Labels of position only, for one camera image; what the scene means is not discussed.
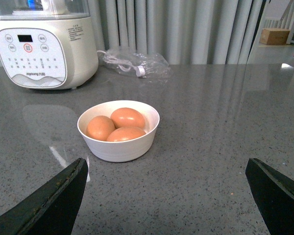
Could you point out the brown egg left in bowl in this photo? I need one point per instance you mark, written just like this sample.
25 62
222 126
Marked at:
100 127

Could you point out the white ceramic bowl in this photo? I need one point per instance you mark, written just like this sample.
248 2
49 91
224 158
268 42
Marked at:
123 151

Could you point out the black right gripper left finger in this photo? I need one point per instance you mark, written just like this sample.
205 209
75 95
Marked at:
51 209

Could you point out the brown egg in bowl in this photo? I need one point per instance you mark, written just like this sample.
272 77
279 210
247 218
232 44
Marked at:
125 134
124 117
100 127

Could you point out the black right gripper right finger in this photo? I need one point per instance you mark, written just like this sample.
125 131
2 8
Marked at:
273 193

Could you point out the white Joyoung soy milk maker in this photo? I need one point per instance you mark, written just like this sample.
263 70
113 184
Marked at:
47 44

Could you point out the clear plastic bag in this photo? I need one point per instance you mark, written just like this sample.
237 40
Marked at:
127 61

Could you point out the brown egg front in bowl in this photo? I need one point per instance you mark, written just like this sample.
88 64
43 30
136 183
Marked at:
125 134

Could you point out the brown egg back in bowl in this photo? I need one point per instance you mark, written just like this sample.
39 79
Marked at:
124 117

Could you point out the cardboard box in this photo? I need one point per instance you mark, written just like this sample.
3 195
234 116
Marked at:
274 36

